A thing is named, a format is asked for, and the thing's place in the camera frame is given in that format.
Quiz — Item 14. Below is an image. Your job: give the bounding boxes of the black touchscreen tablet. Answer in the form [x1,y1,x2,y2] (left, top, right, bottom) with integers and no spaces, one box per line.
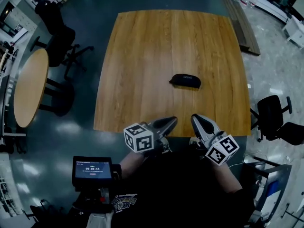
[72,156,114,188]

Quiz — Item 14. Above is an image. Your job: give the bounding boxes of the grey metal lockers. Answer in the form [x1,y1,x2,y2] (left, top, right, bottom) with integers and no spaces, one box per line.
[9,8,38,34]

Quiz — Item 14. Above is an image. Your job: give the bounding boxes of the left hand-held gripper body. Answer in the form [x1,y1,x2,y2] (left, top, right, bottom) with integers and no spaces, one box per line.
[123,122,167,156]

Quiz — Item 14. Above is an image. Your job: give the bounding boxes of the person's right shoe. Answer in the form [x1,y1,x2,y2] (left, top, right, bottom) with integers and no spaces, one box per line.
[189,136,202,150]

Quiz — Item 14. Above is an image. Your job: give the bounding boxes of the white sink cabinet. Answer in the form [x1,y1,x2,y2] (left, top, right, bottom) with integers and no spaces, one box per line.
[282,14,304,50]

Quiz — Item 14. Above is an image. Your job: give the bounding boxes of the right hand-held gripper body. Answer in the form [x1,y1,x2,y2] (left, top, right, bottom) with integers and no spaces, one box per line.
[200,130,240,167]

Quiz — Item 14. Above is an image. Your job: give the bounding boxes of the person's left shoe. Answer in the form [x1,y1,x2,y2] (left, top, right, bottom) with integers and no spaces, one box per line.
[159,138,172,154]

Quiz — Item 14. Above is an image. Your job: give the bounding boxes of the black oval case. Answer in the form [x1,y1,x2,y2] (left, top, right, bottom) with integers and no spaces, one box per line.
[169,73,202,90]

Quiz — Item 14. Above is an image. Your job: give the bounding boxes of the dark wooden platform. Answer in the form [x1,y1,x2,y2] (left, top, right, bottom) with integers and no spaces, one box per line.
[220,0,261,56]

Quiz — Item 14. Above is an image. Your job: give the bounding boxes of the round wooden table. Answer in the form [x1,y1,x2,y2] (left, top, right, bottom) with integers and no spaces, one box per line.
[13,48,75,128]

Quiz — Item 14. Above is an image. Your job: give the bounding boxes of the person's black shirt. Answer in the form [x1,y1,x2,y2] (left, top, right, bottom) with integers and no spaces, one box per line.
[113,150,255,228]

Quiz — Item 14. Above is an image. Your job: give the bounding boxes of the person's right forearm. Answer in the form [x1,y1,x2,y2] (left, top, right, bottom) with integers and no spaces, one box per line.
[213,161,243,194]

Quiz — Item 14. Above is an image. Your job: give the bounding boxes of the black desk white frame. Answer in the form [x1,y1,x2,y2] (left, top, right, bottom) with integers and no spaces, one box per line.
[0,75,27,152]

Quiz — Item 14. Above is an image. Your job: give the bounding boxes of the person's shoe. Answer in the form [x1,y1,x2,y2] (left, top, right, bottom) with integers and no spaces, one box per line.
[159,138,172,154]
[189,136,202,150]

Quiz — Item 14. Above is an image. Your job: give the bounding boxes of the black side desk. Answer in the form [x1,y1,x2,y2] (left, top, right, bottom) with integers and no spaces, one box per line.
[242,161,293,220]

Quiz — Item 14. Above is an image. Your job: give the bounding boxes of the person's left forearm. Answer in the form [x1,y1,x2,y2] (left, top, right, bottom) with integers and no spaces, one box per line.
[118,151,145,173]

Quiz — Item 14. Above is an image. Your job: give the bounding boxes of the black high-back office chair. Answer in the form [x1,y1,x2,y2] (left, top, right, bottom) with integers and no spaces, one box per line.
[30,0,95,81]

